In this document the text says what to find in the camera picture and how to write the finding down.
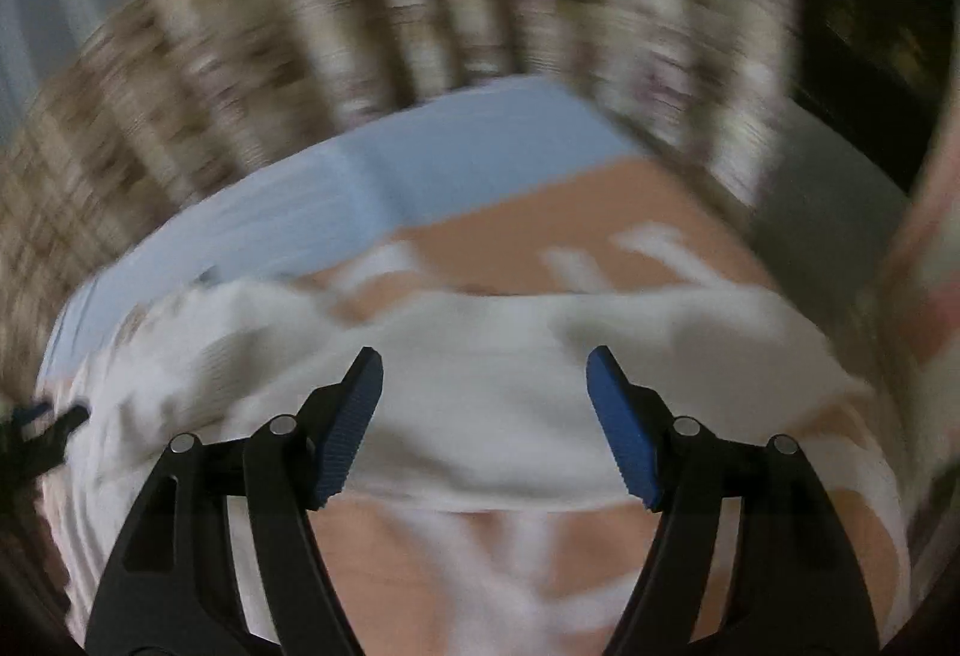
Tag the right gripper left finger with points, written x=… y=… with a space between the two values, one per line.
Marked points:
x=170 y=585

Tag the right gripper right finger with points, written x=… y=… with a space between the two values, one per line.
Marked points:
x=796 y=586

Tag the orange blue patterned bedsheet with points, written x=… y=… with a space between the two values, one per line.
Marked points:
x=513 y=190

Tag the blue floral curtain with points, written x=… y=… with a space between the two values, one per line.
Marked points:
x=118 y=114

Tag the white knit sweater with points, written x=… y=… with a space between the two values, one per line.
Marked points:
x=483 y=513

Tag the black appliance with blue light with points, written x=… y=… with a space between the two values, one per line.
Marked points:
x=870 y=81

